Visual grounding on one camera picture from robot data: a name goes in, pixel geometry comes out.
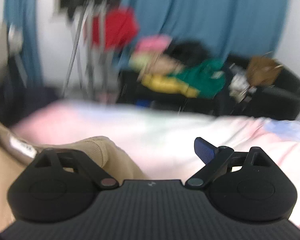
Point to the blue left curtain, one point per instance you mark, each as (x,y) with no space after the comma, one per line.
(22,14)

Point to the black garment pile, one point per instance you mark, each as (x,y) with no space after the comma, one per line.
(189,53)

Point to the blue curtain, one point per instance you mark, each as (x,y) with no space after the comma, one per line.
(22,14)
(241,27)

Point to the blue right curtain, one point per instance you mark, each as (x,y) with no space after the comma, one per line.
(241,27)

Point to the beige patterned garment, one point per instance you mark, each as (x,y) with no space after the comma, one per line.
(154,63)

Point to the brown paper bag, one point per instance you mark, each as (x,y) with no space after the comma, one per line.
(262,71)

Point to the black sofa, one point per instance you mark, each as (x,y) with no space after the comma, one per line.
(280,101)

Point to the dark navy garment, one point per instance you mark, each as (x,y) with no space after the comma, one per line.
(15,105)

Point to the red t-shirt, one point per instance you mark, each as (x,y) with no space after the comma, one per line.
(121,28)

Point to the silver tripod stand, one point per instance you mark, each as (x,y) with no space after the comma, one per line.
(85,25)

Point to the pastel tie-dye bed sheet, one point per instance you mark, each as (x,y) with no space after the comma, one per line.
(162,142)

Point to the pink folded garment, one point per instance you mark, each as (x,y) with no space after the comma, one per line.
(156,43)

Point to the green garment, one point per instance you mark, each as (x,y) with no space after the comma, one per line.
(205,80)

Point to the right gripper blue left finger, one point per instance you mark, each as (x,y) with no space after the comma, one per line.
(82,163)

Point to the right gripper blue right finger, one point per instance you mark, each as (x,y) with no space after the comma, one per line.
(216,160)

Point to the yellow garment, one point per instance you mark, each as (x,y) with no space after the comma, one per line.
(168,85)

